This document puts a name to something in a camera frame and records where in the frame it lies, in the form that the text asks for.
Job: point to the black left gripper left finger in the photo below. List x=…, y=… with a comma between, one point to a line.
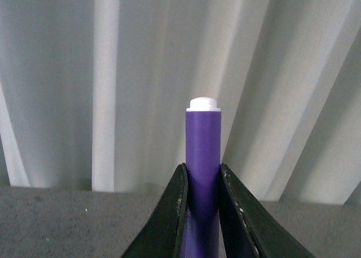
x=162, y=234

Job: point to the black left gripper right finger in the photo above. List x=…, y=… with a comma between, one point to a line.
x=247, y=227

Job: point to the purple highlighter pen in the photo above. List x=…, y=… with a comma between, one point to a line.
x=203, y=147

